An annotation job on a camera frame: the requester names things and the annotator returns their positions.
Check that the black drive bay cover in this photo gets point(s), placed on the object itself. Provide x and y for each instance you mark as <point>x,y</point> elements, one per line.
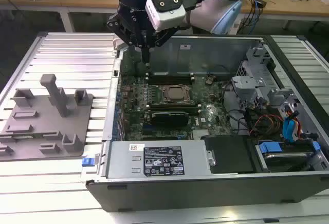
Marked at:
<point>231,154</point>

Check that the green RAM stick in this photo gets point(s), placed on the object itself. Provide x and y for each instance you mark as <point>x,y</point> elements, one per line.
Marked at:
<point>23,137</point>

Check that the grey parts rack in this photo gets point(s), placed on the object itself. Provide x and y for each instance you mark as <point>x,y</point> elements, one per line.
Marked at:
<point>51,121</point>

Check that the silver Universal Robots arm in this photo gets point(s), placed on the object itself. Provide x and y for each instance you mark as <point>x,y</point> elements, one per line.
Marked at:
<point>205,13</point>

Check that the black graphics card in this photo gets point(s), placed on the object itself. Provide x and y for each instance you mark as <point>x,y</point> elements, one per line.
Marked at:
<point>169,118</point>

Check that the green motherboard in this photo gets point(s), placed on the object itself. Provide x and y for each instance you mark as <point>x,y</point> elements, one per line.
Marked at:
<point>205,111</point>

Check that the silver chipset heatsink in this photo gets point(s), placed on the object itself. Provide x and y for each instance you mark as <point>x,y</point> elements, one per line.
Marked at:
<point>200,134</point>

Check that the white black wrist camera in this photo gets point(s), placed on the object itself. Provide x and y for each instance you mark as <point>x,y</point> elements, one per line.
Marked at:
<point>167,13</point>

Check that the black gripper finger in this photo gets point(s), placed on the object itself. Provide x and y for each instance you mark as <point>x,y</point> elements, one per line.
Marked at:
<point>123,32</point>
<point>162,37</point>

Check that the CPU socket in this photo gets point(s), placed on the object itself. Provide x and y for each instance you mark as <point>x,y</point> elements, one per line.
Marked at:
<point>165,93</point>

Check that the small flat black device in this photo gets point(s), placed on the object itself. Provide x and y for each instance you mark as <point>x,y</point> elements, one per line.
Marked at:
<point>261,3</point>

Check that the silver CPU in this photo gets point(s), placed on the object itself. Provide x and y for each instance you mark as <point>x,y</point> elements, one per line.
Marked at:
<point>178,93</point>

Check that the grey power supply unit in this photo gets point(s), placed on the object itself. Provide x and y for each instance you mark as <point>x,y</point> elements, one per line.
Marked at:
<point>123,162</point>

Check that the hard disk in blue carrier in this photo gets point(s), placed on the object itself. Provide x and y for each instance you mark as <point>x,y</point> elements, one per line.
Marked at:
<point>282,161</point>

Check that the wooden desk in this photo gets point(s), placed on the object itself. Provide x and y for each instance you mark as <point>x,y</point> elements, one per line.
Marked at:
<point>295,10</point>
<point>77,3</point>

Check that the pale case release latch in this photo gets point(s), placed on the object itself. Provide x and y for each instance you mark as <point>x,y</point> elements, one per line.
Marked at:
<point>118,43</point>

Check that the black RAM slot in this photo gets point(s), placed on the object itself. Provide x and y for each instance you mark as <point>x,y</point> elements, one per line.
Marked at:
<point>180,73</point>
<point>174,106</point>
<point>174,103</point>
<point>169,76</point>
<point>194,108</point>
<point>169,79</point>
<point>194,111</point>
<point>169,83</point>

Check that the blue case latch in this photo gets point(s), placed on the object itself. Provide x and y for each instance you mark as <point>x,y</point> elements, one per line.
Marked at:
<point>87,162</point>

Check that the black open PC case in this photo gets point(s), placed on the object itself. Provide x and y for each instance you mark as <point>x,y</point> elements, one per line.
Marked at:
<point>180,195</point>

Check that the grey metal drive cage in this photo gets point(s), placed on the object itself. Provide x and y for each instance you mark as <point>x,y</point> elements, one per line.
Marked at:
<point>244,82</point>

